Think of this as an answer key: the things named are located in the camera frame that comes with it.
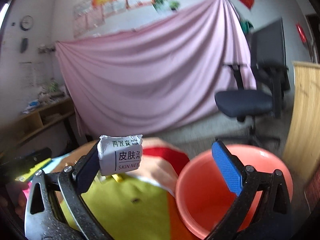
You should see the bamboo wooden cabinet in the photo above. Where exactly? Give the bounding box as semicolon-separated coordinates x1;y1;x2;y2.
283;61;320;182

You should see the black oval wall object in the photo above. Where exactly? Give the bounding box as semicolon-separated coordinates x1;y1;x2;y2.
20;38;29;54

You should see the pile of papers on shelf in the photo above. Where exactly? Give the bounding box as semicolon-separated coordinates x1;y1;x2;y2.
21;78;69;114

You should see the white skin-care packet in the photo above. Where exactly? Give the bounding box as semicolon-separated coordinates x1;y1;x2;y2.
97;134;143;176

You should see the pink hanging sheet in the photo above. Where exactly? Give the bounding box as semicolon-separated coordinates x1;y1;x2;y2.
55;0;256;137

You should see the wooden wall shelf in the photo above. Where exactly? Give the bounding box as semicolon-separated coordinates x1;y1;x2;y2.
1;98;75;154

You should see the black office chair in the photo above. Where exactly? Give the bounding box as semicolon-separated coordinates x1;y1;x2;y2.
215;18;290;147

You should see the yellow book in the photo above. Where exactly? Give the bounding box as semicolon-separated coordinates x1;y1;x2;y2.
15;158;52;182

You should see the colourful patchwork table mat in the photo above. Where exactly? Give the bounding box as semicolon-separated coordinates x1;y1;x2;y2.
15;138;201;240

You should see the round wall clock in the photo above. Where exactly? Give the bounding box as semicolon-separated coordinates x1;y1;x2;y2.
20;15;34;31

